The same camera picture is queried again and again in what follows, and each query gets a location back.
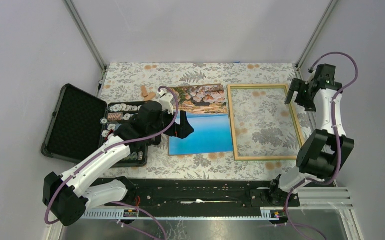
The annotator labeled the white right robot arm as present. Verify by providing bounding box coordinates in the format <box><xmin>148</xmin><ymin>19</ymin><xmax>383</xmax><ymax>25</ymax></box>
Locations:
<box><xmin>266</xmin><ymin>64</ymin><xmax>355</xmax><ymax>206</ymax></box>

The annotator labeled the black poker chip case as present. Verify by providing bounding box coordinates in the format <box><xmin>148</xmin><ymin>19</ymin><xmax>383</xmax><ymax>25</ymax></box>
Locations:
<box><xmin>41</xmin><ymin>84</ymin><xmax>166</xmax><ymax>164</ymax></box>

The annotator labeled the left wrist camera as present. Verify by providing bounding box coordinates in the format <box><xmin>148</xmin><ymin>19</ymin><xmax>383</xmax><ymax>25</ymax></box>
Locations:
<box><xmin>158</xmin><ymin>90</ymin><xmax>174</xmax><ymax>115</ymax></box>

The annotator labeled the wooden picture frame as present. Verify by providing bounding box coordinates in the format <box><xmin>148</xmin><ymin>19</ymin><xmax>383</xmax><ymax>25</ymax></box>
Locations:
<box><xmin>227</xmin><ymin>83</ymin><xmax>305</xmax><ymax>161</ymax></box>

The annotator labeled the aluminium cable tray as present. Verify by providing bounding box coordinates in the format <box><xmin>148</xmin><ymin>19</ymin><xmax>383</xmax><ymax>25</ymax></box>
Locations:
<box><xmin>81</xmin><ymin>187</ymin><xmax>353</xmax><ymax>221</ymax></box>

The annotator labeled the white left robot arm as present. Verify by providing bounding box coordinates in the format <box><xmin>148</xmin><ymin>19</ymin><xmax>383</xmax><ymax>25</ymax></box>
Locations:
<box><xmin>42</xmin><ymin>101</ymin><xmax>194</xmax><ymax>227</ymax></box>

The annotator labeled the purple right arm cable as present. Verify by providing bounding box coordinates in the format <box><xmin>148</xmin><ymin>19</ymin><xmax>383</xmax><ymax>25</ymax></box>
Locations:
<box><xmin>283</xmin><ymin>51</ymin><xmax>360</xmax><ymax>240</ymax></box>

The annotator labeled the seascape photo print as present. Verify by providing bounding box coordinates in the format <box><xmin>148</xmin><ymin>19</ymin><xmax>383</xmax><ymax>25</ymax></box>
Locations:
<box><xmin>168</xmin><ymin>84</ymin><xmax>234</xmax><ymax>156</ymax></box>

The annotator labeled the floral patterned tablecloth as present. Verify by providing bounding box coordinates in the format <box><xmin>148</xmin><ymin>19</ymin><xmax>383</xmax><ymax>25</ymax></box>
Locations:
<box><xmin>100</xmin><ymin>63</ymin><xmax>312</xmax><ymax>181</ymax></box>

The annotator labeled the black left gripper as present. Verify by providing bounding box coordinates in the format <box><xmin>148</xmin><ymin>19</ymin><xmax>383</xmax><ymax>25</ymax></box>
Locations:
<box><xmin>147</xmin><ymin>106</ymin><xmax>194</xmax><ymax>139</ymax></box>

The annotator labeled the tan wooden block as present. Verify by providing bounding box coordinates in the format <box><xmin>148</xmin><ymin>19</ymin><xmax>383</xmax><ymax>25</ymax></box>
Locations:
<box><xmin>140</xmin><ymin>85</ymin><xmax>149</xmax><ymax>98</ymax></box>
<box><xmin>144</xmin><ymin>92</ymin><xmax>157</xmax><ymax>102</ymax></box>

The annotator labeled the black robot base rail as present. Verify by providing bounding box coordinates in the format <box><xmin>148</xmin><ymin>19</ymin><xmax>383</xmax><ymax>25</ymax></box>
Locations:
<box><xmin>89</xmin><ymin>177</ymin><xmax>301</xmax><ymax>219</ymax></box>

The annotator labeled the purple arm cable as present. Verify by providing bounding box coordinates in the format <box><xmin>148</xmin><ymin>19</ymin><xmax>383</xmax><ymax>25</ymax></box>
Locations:
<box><xmin>44</xmin><ymin>86</ymin><xmax>180</xmax><ymax>226</ymax></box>
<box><xmin>283</xmin><ymin>51</ymin><xmax>360</xmax><ymax>240</ymax></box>

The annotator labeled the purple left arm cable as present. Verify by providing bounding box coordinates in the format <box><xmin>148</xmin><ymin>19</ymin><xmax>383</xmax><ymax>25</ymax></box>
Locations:
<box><xmin>44</xmin><ymin>86</ymin><xmax>180</xmax><ymax>226</ymax></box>

